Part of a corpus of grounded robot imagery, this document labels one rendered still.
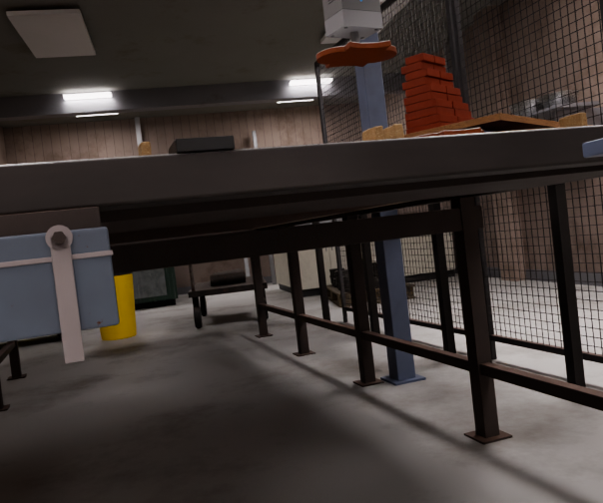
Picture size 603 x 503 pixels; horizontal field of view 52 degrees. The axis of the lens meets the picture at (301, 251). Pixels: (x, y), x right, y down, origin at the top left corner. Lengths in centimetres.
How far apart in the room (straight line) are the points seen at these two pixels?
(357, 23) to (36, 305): 73
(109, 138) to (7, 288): 1014
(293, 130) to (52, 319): 1042
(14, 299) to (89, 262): 9
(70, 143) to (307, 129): 400
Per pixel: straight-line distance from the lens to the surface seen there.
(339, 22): 117
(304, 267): 769
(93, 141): 1091
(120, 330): 611
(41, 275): 78
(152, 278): 885
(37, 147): 1102
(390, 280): 310
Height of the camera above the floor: 79
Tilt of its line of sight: 2 degrees down
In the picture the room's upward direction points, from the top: 7 degrees counter-clockwise
